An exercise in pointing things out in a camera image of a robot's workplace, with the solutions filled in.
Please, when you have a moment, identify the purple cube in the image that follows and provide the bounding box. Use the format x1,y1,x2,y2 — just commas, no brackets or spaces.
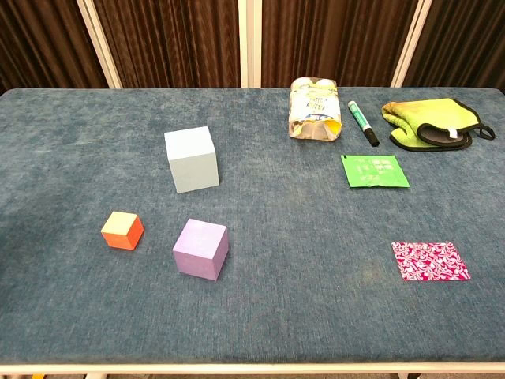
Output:
172,218,230,282

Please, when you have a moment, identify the small orange cube yellow face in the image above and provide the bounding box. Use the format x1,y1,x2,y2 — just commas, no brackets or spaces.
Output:
100,210,145,251

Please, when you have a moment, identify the blue felt table cover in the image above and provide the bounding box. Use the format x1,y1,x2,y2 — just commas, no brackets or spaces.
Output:
0,87,505,365

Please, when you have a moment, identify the large light blue cube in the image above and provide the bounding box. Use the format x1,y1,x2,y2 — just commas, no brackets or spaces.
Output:
163,126,220,194

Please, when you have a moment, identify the clear yellow snack bag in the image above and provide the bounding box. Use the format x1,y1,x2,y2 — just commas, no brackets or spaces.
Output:
289,77,343,142

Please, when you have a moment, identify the green sachet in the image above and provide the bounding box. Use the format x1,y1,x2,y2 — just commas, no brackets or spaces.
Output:
340,154,411,190

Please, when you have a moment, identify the green marker pen black cap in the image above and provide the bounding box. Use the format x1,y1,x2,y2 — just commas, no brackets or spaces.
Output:
347,100,381,148

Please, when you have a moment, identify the green cloth black trim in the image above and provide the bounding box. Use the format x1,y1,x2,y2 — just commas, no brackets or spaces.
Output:
380,98,496,152

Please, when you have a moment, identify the pink white patterned card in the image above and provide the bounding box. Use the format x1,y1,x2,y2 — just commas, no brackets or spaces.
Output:
391,241,472,282

